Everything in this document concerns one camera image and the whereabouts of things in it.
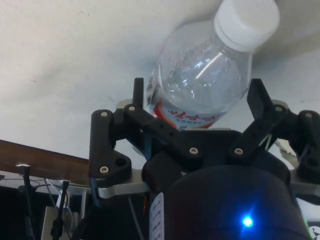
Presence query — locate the black cable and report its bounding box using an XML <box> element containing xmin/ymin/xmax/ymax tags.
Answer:
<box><xmin>15</xmin><ymin>163</ymin><xmax>36</xmax><ymax>240</ymax></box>
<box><xmin>50</xmin><ymin>179</ymin><xmax>71</xmax><ymax>240</ymax></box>

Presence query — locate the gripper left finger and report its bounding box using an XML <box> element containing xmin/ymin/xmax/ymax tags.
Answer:
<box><xmin>89</xmin><ymin>77</ymin><xmax>201</xmax><ymax>181</ymax></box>

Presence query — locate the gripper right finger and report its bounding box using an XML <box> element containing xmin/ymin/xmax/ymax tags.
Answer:
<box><xmin>227</xmin><ymin>78</ymin><xmax>320</xmax><ymax>178</ymax></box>

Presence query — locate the clear plastic bottle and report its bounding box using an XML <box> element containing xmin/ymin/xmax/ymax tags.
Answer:
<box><xmin>144</xmin><ymin>0</ymin><xmax>281</xmax><ymax>131</ymax></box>

